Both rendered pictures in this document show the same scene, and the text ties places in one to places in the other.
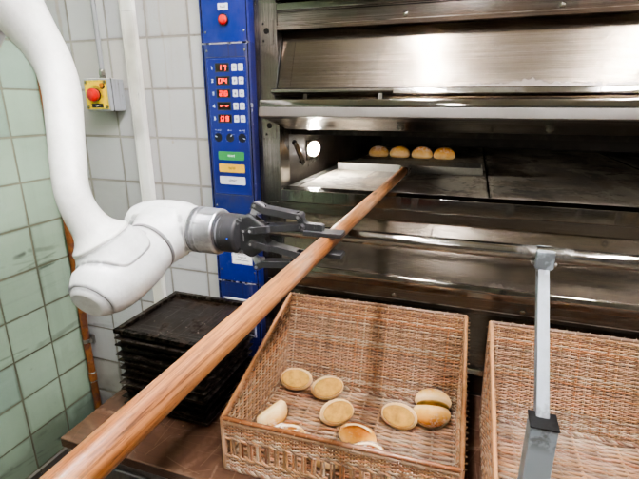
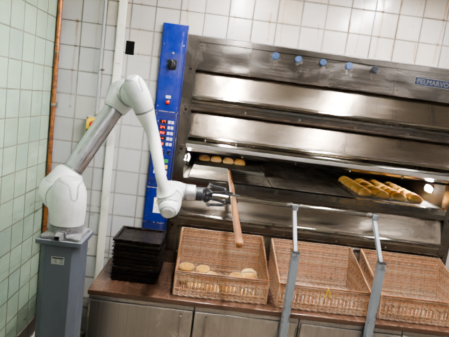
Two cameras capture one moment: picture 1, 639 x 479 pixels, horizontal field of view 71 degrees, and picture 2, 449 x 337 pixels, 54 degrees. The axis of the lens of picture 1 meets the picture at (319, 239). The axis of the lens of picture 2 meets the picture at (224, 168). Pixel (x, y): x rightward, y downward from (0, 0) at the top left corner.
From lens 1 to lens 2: 172 cm
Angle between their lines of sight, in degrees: 22
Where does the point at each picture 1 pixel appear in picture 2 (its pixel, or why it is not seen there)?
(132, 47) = not seen: hidden behind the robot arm
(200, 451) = (158, 291)
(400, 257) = not seen: hidden behind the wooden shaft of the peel
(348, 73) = (220, 132)
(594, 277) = (309, 220)
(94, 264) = (170, 200)
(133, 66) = not seen: hidden behind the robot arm
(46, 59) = (155, 134)
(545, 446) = (296, 259)
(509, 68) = (281, 139)
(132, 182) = (97, 168)
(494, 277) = (273, 219)
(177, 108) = (133, 135)
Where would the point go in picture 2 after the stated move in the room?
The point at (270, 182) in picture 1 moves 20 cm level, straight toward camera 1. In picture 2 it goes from (178, 174) to (188, 180)
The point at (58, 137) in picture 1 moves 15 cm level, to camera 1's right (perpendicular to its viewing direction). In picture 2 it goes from (160, 159) to (188, 161)
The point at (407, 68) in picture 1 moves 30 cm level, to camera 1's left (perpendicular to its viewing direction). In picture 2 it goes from (244, 134) to (201, 129)
